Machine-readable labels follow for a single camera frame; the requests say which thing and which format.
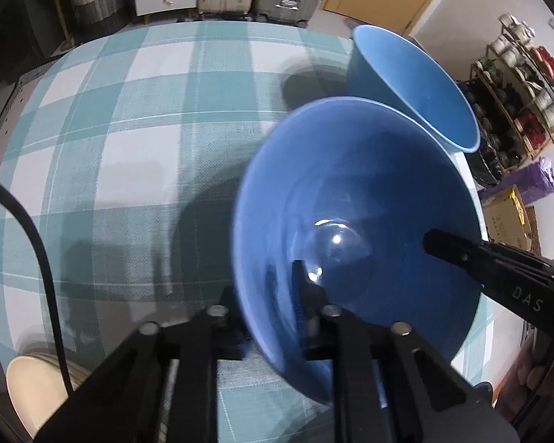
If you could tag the teal checked tablecloth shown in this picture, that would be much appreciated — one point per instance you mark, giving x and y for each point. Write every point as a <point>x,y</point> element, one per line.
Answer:
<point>120,157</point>

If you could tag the purple plastic bag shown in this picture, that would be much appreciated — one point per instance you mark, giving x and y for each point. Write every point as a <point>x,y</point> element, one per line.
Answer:
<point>538,180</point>

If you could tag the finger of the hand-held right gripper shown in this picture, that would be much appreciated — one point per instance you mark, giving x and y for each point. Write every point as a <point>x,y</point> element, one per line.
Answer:
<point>461,254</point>

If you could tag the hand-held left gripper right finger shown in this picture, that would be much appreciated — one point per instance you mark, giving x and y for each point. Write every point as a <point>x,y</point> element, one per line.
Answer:
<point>304,304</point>

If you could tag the wooden broom stick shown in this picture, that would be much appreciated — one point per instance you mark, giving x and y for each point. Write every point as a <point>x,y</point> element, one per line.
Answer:
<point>60,14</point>

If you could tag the cardboard box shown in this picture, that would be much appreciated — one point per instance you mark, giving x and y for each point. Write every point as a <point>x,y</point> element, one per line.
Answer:
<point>508,221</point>

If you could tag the person's right hand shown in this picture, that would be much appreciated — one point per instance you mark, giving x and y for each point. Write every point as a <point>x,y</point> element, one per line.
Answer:
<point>540,378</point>

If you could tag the cream plate stack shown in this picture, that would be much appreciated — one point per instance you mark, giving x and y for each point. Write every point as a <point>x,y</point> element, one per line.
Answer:
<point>32,392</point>

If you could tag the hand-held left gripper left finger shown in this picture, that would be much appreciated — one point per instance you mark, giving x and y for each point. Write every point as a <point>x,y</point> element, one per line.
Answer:
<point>221,327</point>

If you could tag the wooden shoe rack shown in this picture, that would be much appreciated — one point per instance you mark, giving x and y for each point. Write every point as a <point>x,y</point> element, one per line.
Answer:
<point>526,101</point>

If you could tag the blue bowl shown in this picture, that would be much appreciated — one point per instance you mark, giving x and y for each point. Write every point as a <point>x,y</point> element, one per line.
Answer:
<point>420,92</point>
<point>351,170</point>

